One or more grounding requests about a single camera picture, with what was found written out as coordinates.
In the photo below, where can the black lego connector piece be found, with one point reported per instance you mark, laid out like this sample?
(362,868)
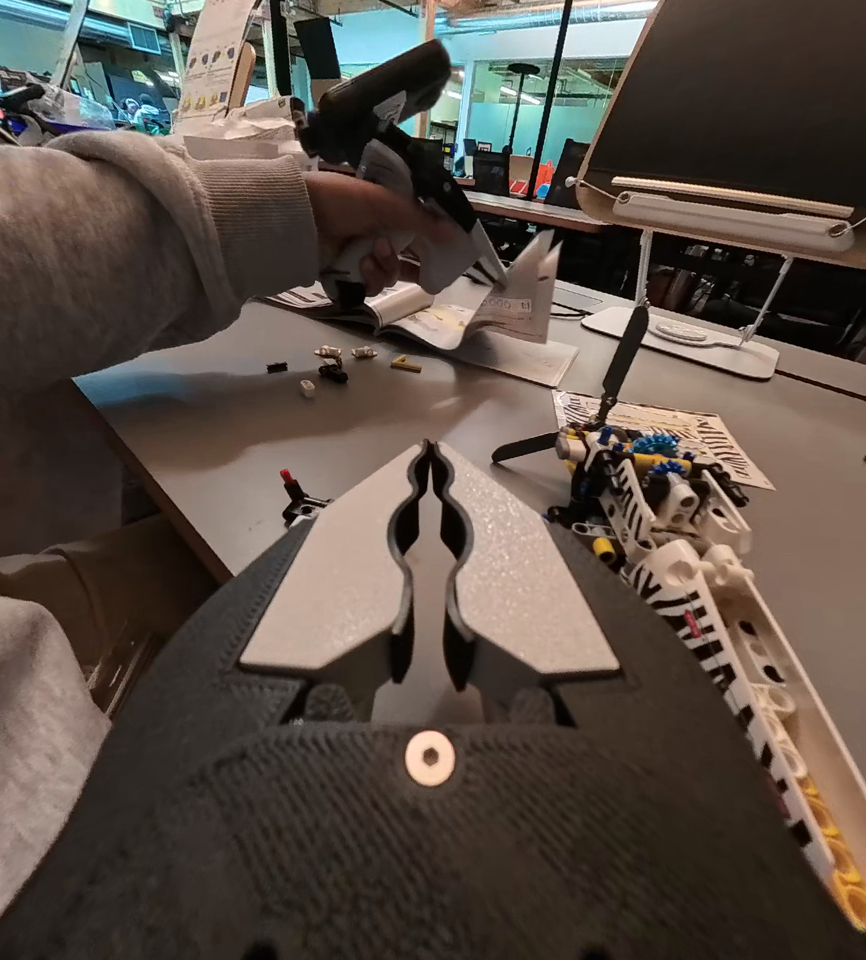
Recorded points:
(334,371)

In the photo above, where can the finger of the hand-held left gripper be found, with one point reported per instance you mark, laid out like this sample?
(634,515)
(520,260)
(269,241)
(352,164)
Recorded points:
(491,259)

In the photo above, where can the zebra striped sticker sheet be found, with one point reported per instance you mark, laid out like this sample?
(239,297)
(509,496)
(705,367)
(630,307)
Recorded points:
(725,442)

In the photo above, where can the person's left hand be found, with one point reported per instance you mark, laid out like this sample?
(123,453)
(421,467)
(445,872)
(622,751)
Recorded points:
(350,210)

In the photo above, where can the person's left forearm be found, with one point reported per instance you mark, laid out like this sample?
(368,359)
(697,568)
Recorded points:
(103,247)

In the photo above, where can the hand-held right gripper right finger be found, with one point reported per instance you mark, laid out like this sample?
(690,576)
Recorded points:
(538,592)

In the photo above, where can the lego instruction booklet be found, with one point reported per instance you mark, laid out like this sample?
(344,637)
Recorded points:
(508,315)

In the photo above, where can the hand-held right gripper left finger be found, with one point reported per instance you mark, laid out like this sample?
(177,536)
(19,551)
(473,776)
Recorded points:
(328,592)

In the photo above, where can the black lego assembly red pins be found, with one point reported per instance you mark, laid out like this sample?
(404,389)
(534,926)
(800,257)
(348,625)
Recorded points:
(301,510)

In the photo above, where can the white stand with dark board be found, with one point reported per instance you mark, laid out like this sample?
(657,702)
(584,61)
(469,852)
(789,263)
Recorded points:
(740,90)

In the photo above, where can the grey sweatshirt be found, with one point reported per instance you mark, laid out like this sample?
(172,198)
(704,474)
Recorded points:
(5,712)

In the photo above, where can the zebra striped lego helicopter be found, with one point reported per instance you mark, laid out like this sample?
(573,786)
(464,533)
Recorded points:
(672,525)

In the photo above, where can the yellow angled lego piece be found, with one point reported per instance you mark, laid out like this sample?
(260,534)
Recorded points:
(406,365)

